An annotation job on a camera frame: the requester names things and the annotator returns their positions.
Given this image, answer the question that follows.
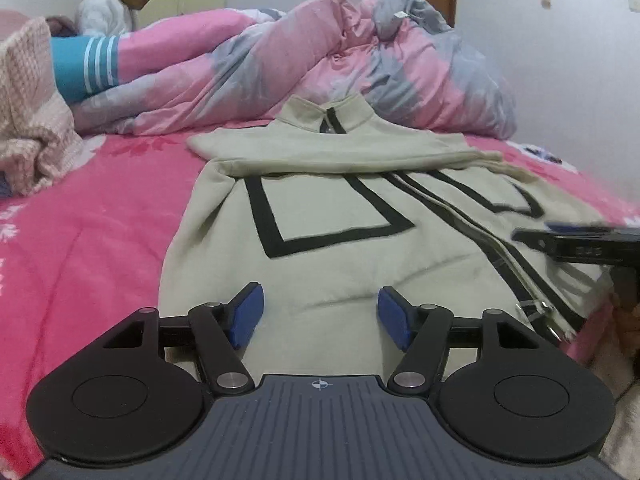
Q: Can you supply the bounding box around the white fluffy clothing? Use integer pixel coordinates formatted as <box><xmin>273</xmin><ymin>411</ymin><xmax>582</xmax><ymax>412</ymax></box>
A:
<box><xmin>590</xmin><ymin>305</ymin><xmax>640</xmax><ymax>476</ymax></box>

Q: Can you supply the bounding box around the maroon cloth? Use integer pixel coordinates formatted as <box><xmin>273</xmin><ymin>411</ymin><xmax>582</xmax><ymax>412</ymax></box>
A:
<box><xmin>45</xmin><ymin>15</ymin><xmax>81</xmax><ymax>38</ymax></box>

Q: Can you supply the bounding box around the pink white padded headboard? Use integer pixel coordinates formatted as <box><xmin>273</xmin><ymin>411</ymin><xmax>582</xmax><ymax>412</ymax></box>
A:
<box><xmin>0</xmin><ymin>7</ymin><xmax>36</xmax><ymax>36</ymax></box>

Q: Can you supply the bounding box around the beige white knitted blanket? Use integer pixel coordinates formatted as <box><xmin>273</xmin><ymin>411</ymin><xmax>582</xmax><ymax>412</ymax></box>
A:
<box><xmin>0</xmin><ymin>16</ymin><xmax>86</xmax><ymax>198</ymax></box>

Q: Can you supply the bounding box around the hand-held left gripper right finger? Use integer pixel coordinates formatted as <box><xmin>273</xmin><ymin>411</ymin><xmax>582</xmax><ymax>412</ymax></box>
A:
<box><xmin>377</xmin><ymin>286</ymin><xmax>543</xmax><ymax>396</ymax></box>

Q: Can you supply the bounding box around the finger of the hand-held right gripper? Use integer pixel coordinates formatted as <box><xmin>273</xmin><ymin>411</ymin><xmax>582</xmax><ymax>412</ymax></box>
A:
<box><xmin>545</xmin><ymin>221</ymin><xmax>608</xmax><ymax>234</ymax></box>
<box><xmin>512</xmin><ymin>230</ymin><xmax>561</xmax><ymax>256</ymax></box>

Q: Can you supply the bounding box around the pink grey floral quilt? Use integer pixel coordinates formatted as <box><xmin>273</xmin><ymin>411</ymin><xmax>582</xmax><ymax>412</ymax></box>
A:
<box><xmin>70</xmin><ymin>0</ymin><xmax>518</xmax><ymax>141</ymax></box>

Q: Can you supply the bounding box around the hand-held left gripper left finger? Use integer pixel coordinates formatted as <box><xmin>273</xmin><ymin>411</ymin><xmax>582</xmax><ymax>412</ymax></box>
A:
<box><xmin>100</xmin><ymin>282</ymin><xmax>266</xmax><ymax>395</ymax></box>

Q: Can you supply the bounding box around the beige zip jacket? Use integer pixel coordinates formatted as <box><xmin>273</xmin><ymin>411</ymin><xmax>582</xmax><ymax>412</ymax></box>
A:
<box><xmin>157</xmin><ymin>94</ymin><xmax>618</xmax><ymax>376</ymax></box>

